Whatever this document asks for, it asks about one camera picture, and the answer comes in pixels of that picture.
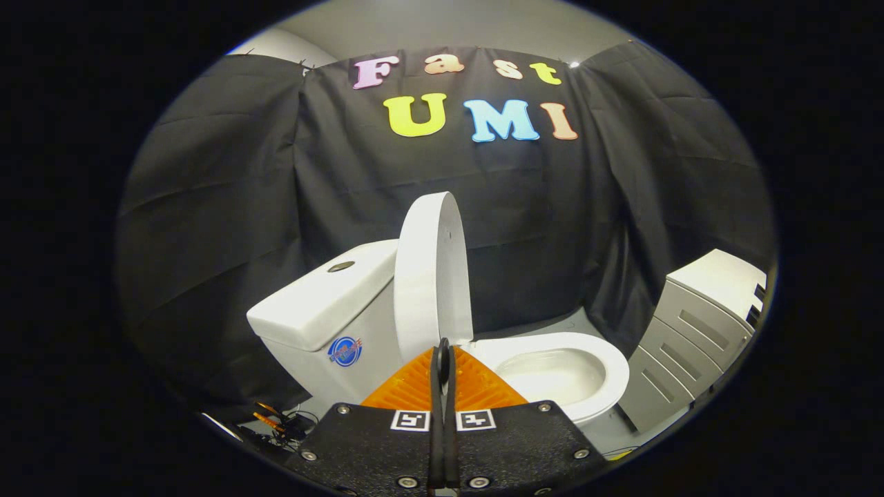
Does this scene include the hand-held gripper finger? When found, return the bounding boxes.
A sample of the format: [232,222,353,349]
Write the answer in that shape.
[287,338,443,495]
[446,342,610,495]

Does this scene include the white toilet lid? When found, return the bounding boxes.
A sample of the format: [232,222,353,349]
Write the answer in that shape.
[394,192,475,364]

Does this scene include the white drawer cabinet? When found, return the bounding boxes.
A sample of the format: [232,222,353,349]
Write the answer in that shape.
[617,248,768,435]

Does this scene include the black cables with orange tool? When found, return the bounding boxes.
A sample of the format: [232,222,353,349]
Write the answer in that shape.
[251,402,320,451]

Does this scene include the black backdrop cloth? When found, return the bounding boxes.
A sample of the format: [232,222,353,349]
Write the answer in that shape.
[114,43,776,409]

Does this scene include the white toilet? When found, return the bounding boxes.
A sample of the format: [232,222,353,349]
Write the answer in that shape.
[247,240,631,433]

